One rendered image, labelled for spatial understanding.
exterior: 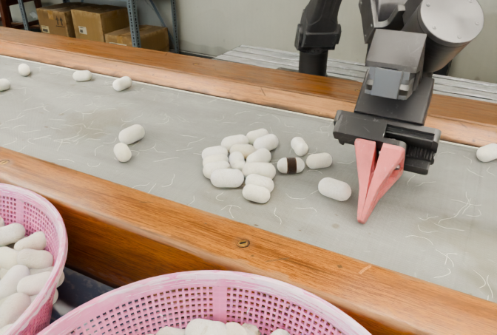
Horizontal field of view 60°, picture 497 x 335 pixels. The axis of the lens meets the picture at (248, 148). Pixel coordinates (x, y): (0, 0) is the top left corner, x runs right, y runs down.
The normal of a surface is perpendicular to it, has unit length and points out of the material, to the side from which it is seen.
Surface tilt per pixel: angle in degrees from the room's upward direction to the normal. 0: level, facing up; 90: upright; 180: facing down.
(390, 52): 41
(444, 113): 0
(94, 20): 90
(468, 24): 46
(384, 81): 77
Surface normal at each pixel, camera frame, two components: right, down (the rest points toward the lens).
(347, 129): -0.29, -0.37
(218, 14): -0.49, 0.43
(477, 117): 0.00, -0.88
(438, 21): 0.04, -0.27
